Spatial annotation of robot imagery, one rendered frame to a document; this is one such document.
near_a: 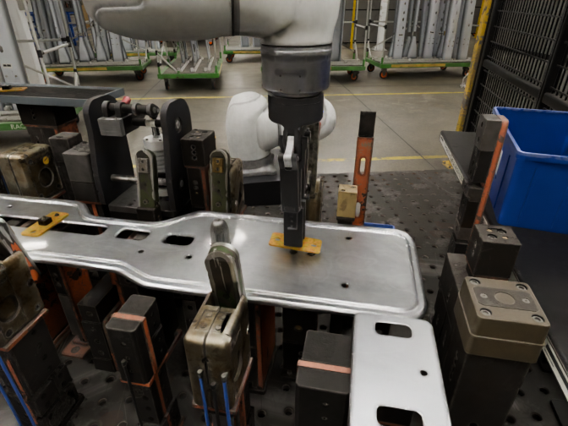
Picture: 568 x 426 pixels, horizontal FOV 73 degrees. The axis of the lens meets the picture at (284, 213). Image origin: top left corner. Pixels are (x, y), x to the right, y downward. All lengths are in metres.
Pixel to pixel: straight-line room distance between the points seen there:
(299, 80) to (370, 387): 0.36
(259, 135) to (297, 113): 0.87
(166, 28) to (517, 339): 0.52
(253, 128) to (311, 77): 0.88
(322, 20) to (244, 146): 0.94
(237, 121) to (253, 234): 0.73
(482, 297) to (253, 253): 0.34
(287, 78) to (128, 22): 0.18
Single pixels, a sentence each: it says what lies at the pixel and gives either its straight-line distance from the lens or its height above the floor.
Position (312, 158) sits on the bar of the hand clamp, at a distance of 0.72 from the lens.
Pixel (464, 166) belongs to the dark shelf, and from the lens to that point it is 0.98.
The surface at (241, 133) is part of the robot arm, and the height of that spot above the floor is 0.96.
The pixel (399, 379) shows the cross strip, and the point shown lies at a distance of 0.48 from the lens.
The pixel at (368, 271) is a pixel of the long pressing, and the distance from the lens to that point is 0.61.
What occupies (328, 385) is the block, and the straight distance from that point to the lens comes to 0.49.
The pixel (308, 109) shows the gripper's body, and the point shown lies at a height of 1.24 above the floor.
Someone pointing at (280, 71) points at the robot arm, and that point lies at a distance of 0.50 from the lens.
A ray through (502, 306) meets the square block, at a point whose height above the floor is 1.06.
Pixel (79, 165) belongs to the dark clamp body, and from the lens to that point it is 0.94.
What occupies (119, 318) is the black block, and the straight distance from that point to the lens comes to 0.58.
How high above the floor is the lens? 1.37
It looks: 29 degrees down
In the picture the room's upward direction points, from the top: straight up
